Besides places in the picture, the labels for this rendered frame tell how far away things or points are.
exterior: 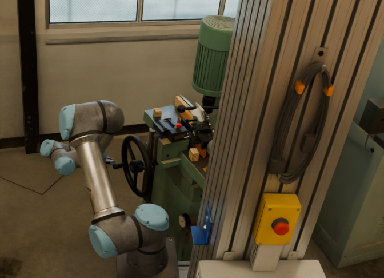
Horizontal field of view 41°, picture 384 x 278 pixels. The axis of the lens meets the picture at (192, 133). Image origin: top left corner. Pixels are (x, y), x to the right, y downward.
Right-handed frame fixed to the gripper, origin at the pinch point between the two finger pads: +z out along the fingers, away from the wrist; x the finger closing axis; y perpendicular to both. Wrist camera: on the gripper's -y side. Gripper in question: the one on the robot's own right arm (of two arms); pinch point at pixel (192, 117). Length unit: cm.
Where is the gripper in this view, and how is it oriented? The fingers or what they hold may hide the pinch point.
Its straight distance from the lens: 217.9
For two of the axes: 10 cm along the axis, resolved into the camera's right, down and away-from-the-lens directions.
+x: -2.3, 8.3, 5.0
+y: -8.3, 1.0, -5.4
